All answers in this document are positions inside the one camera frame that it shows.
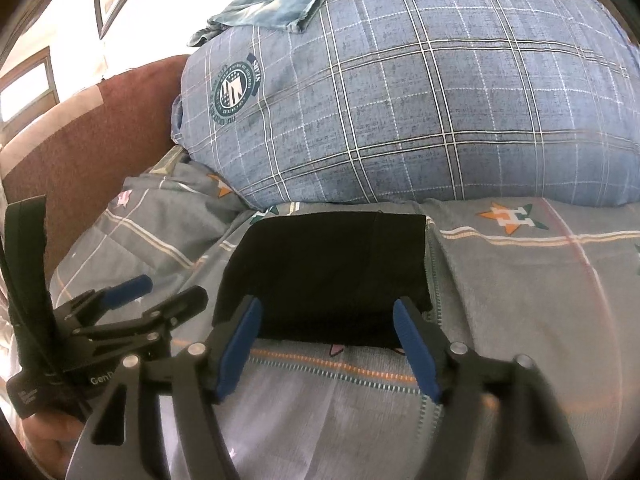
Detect blue plaid pillow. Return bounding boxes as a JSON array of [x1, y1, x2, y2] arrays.
[[170, 0, 640, 211]]

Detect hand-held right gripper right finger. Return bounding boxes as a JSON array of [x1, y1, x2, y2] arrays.
[[392, 296, 588, 480]]

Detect brown headboard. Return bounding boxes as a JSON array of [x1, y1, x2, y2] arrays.
[[0, 55, 191, 281]]

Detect wooden window frame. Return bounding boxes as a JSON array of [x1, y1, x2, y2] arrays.
[[0, 47, 58, 128]]

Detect black pants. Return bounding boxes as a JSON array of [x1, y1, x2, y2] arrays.
[[212, 211, 433, 350]]

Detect person's left hand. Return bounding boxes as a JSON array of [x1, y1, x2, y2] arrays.
[[20, 400, 88, 476]]

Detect grey star print quilt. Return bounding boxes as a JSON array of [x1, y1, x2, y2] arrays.
[[50, 147, 261, 311]]

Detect grey printed bed sheet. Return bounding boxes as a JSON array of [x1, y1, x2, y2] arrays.
[[47, 197, 640, 480]]

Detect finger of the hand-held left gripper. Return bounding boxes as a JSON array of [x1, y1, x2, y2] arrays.
[[72, 286, 210, 361], [50, 275, 154, 326]]

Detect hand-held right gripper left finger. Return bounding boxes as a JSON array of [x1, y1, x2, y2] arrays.
[[67, 295, 263, 480]]

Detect faded denim cloth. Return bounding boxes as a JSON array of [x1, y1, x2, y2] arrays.
[[190, 0, 341, 48]]

